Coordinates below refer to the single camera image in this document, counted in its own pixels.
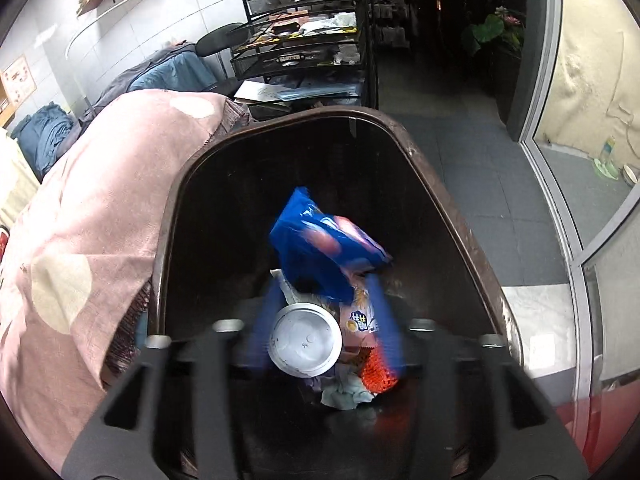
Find dark brown trash bin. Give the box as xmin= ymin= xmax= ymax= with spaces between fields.
xmin=145 ymin=105 xmax=524 ymax=480

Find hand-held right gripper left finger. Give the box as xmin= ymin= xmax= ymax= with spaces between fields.
xmin=62 ymin=280 xmax=282 ymax=480

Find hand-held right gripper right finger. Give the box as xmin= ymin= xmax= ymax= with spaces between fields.
xmin=367 ymin=275 xmax=590 ymax=480

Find cream cloth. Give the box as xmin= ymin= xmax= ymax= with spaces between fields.
xmin=0 ymin=129 xmax=42 ymax=227

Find black office chair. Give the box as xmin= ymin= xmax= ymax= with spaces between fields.
xmin=195 ymin=22 xmax=247 ymax=82

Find orange foam net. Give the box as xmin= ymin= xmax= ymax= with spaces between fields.
xmin=360 ymin=350 xmax=401 ymax=394

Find wall poster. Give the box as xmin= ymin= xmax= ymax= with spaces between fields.
xmin=0 ymin=57 xmax=39 ymax=104

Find light blue cloth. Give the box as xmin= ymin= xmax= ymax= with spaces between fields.
xmin=320 ymin=376 xmax=376 ymax=412

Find white curved tube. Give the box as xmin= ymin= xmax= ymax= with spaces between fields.
xmin=65 ymin=0 xmax=166 ymax=61

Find blue denim cloth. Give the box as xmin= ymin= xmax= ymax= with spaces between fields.
xmin=127 ymin=52 xmax=217 ymax=94

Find grey cloth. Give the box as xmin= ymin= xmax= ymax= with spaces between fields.
xmin=79 ymin=42 xmax=198 ymax=127

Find white paper sheet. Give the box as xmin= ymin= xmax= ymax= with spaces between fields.
xmin=234 ymin=81 xmax=297 ymax=105

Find grey glass door frame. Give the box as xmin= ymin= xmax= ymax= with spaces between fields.
xmin=507 ymin=0 xmax=640 ymax=401

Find green potted plant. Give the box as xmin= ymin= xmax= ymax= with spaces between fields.
xmin=460 ymin=6 xmax=527 ymax=57

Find white round plastic lid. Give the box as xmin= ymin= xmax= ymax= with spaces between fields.
xmin=266 ymin=302 xmax=344 ymax=379

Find black wire shelf rack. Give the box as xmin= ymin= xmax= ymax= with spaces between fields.
xmin=230 ymin=0 xmax=379 ymax=112

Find blue snack bag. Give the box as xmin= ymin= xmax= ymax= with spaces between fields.
xmin=269 ymin=186 xmax=394 ymax=304

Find pink blanket with cream dots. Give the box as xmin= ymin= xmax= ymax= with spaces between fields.
xmin=0 ymin=90 xmax=237 ymax=461

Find pink snack packet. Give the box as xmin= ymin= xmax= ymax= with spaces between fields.
xmin=340 ymin=285 xmax=382 ymax=361

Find blue folded cloth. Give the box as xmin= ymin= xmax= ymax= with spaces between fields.
xmin=12 ymin=102 xmax=77 ymax=172

